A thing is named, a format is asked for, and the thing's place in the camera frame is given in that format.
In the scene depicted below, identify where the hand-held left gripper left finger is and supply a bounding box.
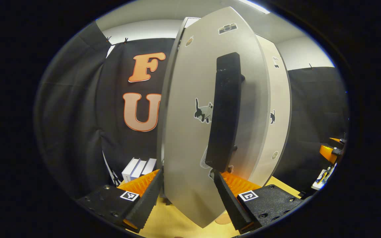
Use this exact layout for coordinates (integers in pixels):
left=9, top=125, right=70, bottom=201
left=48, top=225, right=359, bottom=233
left=75, top=166, right=164, bottom=233

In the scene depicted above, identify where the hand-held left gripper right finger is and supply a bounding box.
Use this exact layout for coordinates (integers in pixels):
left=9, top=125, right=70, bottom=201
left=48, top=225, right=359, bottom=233
left=210, top=169, right=305, bottom=233

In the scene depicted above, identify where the white cabinet door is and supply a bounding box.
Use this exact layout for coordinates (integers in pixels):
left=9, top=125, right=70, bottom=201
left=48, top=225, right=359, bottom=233
left=255, top=33, right=292, bottom=187
left=157, top=7, right=272, bottom=228

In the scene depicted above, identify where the round wooden coaster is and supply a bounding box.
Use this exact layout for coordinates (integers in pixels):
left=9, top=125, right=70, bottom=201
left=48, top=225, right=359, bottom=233
left=216, top=212, right=232, bottom=225

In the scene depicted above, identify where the white box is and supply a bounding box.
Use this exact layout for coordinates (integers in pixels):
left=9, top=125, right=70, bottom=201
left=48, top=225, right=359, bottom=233
left=130, top=159, right=148, bottom=180
left=141, top=158, right=158, bottom=176
left=122, top=158, right=141, bottom=183

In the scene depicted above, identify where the white tray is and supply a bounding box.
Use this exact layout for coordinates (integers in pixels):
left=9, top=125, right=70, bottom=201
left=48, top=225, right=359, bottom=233
left=311, top=164, right=337, bottom=191

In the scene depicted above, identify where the metal backdrop stand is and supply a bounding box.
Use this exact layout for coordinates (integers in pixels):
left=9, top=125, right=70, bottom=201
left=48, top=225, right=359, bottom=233
left=102, top=150, right=122, bottom=186

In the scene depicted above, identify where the black backdrop cloth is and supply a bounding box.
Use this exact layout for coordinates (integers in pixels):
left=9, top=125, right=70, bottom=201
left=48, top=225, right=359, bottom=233
left=33, top=21, right=350, bottom=200

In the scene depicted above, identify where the white cabinet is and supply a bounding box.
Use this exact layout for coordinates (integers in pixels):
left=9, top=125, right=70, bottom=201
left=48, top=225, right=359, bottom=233
left=157, top=17, right=201, bottom=205

